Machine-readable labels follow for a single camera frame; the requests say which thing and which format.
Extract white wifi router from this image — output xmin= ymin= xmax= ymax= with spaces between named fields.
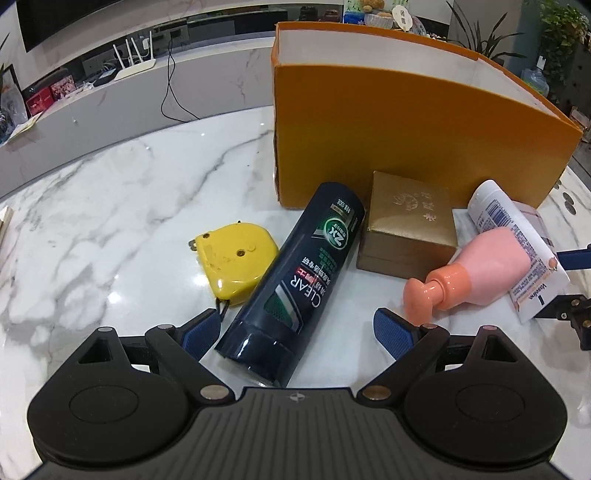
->
xmin=113 ymin=36 xmax=156 ymax=82

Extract white tv cabinet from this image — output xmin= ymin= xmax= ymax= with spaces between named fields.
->
xmin=0 ymin=37 xmax=278 ymax=199

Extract white lotion tube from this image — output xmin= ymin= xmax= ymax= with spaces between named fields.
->
xmin=467 ymin=179 xmax=571 ymax=324

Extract dark storage shelf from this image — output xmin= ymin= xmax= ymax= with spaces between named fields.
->
xmin=549 ymin=28 xmax=591 ymax=121

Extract long-leaf potted plant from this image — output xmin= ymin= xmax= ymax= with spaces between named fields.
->
xmin=445 ymin=0 xmax=515 ymax=63

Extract paper sheets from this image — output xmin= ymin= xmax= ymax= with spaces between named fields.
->
xmin=7 ymin=113 xmax=42 ymax=141

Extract black television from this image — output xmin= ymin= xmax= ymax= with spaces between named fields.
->
xmin=16 ymin=0 xmax=153 ymax=52

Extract white knitted basket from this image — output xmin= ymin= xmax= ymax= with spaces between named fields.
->
xmin=364 ymin=11 xmax=395 ymax=31

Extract black picture frame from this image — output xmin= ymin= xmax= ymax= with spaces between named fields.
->
xmin=0 ymin=65 xmax=24 ymax=125

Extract pink patterned box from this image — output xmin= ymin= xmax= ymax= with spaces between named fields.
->
xmin=50 ymin=75 xmax=77 ymax=99

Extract pink pump bottle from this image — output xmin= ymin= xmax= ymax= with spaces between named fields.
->
xmin=403 ymin=227 xmax=539 ymax=326

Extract orange cardboard box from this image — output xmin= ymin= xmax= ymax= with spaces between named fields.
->
xmin=270 ymin=21 xmax=585 ymax=210

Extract blue water jug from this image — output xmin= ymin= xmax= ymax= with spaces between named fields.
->
xmin=521 ymin=58 xmax=552 ymax=97

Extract gold gift box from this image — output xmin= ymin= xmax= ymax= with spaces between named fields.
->
xmin=355 ymin=171 xmax=458 ymax=280

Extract black cable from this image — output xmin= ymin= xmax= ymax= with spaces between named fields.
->
xmin=160 ymin=44 xmax=199 ymax=123

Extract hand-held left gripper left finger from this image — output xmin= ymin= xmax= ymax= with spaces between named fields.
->
xmin=78 ymin=308 xmax=232 ymax=403

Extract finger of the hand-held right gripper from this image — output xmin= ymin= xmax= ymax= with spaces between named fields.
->
xmin=555 ymin=248 xmax=591 ymax=271
xmin=534 ymin=293 xmax=591 ymax=354

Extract green leafy vine plant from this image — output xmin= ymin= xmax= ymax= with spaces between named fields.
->
xmin=538 ymin=0 xmax=591 ymax=51

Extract yellow tape measure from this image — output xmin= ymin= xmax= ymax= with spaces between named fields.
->
xmin=187 ymin=222 xmax=279 ymax=319

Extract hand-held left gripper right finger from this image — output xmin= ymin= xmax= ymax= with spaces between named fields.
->
xmin=361 ymin=308 xmax=515 ymax=402

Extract dark shampoo bottle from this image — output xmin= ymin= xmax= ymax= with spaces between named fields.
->
xmin=215 ymin=181 xmax=366 ymax=388

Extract small cardboard box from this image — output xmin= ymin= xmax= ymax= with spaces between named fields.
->
xmin=570 ymin=106 xmax=591 ymax=134

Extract green floral picture board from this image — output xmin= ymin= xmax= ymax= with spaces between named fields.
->
xmin=343 ymin=0 xmax=370 ymax=26

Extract red gift box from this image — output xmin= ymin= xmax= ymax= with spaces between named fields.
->
xmin=25 ymin=88 xmax=54 ymax=116

